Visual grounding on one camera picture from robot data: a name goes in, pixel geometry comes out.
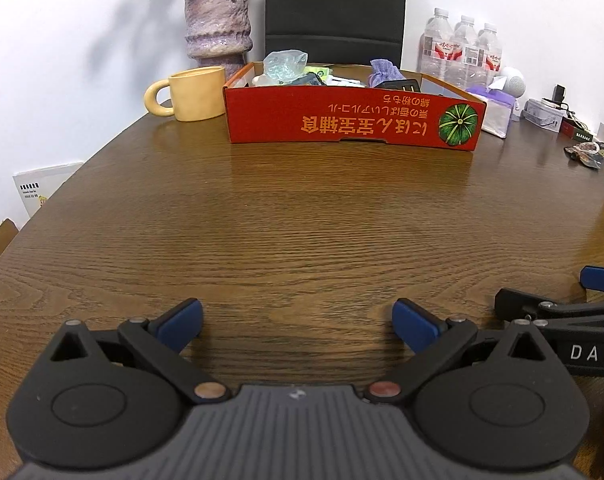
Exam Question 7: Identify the crumpled snack packet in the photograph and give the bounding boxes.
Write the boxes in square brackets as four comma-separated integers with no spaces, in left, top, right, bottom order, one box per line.
[564,141,604,170]

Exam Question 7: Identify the purple ceramic vase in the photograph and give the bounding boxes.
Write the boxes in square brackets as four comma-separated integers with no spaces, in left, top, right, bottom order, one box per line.
[183,0,253,81]

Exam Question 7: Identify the white plastic device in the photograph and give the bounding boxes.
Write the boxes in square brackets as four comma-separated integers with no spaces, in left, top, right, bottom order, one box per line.
[327,72,367,88]

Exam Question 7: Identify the red cardboard box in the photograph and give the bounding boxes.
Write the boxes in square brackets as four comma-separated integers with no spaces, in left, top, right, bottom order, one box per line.
[223,61,485,153]

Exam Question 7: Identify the dark red box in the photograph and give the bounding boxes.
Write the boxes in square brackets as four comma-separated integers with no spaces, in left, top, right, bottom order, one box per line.
[559,119,595,142]

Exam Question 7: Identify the clear water bottle red label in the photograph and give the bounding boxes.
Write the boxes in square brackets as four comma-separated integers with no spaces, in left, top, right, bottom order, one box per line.
[476,22,503,86]
[452,15,480,88]
[419,8,455,83]

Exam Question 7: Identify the purple drawstring pouch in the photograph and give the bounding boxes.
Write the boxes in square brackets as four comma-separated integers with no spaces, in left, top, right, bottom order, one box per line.
[366,58,397,88]

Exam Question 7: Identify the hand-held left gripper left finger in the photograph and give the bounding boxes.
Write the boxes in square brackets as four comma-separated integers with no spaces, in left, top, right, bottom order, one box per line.
[39,298,231,406]

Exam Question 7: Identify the white robot-shaped speaker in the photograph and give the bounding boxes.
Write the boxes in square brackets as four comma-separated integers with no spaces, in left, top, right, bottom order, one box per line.
[494,66,528,123]

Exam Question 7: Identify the yellow ceramic mug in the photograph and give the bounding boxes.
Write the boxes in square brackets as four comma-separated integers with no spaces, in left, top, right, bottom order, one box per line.
[144,66,227,122]

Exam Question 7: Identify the clear plastic bag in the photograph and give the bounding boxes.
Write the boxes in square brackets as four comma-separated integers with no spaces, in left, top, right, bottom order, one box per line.
[263,50,309,86]

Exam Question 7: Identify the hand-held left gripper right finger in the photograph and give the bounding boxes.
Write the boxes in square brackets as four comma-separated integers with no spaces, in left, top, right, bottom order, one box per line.
[364,298,562,405]

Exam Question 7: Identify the purple tissue pack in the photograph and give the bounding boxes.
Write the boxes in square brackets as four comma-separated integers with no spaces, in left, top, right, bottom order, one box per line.
[466,85,520,138]

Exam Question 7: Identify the black multi-port charger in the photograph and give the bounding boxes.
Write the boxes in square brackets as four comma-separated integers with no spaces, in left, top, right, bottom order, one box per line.
[379,78,423,92]

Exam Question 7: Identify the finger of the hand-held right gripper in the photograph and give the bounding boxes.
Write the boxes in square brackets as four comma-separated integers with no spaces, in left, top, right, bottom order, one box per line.
[580,266,604,293]
[494,287,604,332]

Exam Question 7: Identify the white book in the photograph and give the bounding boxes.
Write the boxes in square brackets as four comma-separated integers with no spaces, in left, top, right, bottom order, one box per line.
[13,161,85,218]

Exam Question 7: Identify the black chair back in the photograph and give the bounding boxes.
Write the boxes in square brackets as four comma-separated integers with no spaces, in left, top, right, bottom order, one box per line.
[265,0,407,72]

